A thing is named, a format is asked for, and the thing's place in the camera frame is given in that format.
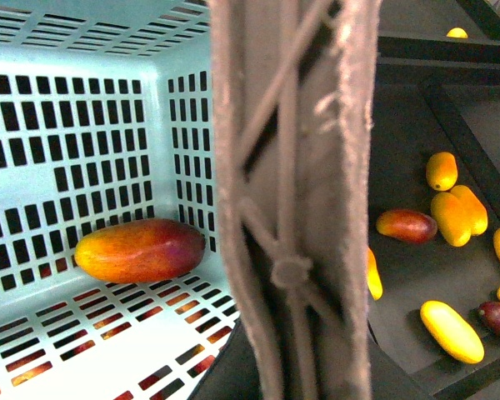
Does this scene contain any yellow lemon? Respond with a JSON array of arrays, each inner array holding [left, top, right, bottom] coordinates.
[[446, 27, 468, 39]]

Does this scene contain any red orange mango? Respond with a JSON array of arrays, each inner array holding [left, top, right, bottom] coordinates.
[[74, 218, 206, 283], [376, 208, 438, 244]]

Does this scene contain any light blue plastic basket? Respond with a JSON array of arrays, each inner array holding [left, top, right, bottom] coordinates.
[[0, 1, 240, 399]]

